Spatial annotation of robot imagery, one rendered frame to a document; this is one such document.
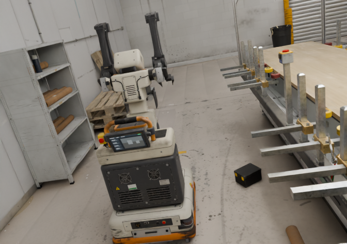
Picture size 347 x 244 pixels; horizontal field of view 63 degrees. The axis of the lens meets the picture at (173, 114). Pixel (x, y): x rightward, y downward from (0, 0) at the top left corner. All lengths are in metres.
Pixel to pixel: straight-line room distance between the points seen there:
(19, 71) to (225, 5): 6.94
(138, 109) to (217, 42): 7.08
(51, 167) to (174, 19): 6.59
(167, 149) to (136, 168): 0.26
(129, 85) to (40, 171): 1.82
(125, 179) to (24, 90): 1.61
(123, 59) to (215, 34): 7.05
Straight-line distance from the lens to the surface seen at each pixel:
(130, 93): 2.15
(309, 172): 1.33
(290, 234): 2.19
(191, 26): 9.05
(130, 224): 2.19
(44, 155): 3.46
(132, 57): 2.18
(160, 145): 1.90
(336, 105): 1.91
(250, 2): 9.20
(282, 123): 2.19
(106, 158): 2.02
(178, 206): 2.15
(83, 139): 4.23
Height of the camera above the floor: 1.58
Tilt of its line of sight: 19 degrees down
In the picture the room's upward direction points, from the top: 12 degrees counter-clockwise
